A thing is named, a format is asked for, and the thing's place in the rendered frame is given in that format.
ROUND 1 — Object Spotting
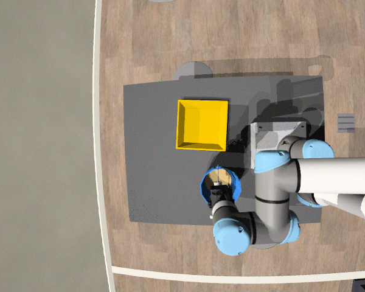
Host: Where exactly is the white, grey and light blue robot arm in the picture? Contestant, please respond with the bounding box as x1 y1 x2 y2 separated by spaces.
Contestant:
210 136 365 256

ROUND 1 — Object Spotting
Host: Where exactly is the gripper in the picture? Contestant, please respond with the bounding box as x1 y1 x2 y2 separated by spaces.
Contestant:
207 184 235 210

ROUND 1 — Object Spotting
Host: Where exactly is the yellow square tray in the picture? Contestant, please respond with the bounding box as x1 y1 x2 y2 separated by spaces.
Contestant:
176 100 228 151

